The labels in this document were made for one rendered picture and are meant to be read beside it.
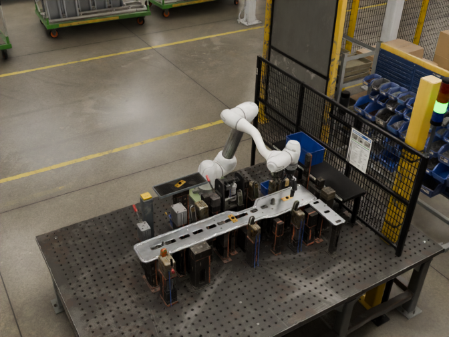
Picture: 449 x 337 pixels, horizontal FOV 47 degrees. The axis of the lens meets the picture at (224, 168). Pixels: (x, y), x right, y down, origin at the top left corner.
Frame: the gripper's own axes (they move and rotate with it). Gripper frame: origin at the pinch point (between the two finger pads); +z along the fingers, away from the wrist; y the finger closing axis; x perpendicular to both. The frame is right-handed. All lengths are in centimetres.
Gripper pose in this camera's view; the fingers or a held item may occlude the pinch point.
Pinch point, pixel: (287, 190)
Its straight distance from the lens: 376.4
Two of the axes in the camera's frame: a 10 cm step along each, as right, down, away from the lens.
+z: -0.3, 8.2, 5.7
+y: 5.2, 5.1, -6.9
